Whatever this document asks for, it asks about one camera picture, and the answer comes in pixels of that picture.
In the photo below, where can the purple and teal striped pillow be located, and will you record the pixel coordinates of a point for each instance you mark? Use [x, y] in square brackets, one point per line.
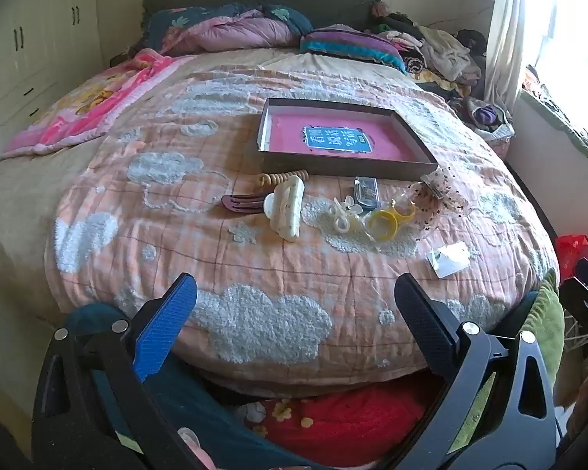
[348, 44]

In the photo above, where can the red plastic bag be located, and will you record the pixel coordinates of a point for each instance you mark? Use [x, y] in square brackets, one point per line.
[571, 249]

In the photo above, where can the peach quilt with cloud pattern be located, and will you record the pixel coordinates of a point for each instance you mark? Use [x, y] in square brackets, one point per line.
[274, 279]

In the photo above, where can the basket of clothes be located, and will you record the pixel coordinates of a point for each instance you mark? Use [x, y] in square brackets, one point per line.
[485, 115]

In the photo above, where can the window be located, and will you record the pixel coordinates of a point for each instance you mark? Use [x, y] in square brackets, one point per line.
[578, 34]

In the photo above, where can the cream curtain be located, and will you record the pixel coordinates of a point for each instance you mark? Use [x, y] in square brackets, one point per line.
[514, 19]

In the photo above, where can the green cushion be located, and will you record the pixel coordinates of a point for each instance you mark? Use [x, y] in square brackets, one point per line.
[546, 328]

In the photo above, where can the red floral blanket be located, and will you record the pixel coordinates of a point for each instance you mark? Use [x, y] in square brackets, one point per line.
[362, 416]

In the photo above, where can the cream wardrobe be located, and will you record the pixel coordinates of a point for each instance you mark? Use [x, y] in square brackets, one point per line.
[34, 19]

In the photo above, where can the clear small claw clip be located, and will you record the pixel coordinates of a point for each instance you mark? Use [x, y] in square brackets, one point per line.
[342, 223]

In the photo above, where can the grey box with pink lining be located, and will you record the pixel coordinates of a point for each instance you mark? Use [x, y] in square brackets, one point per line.
[294, 132]

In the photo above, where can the sheer dotted bow hair clip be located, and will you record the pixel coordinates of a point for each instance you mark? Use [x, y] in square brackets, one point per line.
[446, 196]

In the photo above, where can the teal cloth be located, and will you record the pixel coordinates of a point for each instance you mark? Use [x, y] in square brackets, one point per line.
[215, 431]

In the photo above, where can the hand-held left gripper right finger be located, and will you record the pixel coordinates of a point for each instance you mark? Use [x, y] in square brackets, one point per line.
[421, 323]

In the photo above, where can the pile of clothes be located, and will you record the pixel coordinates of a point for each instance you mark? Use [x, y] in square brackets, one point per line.
[446, 54]

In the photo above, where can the pink cartoon blanket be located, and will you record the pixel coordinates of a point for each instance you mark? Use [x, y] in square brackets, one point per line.
[78, 107]

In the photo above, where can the maroon hair clip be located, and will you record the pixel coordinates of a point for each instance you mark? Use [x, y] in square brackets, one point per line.
[230, 205]

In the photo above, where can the cream claw hair clip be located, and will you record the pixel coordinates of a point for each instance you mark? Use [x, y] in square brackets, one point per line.
[286, 215]

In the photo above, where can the pink and teal floral comforter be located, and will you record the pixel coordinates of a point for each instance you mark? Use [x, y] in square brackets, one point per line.
[235, 29]

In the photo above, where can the yellow rings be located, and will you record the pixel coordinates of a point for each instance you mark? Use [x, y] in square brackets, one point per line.
[391, 234]

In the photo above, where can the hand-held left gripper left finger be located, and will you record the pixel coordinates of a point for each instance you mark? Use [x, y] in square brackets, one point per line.
[166, 323]

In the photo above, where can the green windowsill cloth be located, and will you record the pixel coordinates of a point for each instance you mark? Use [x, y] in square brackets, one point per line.
[563, 117]

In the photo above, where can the clear packet of hair pins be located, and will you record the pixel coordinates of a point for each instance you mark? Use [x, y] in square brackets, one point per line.
[366, 191]

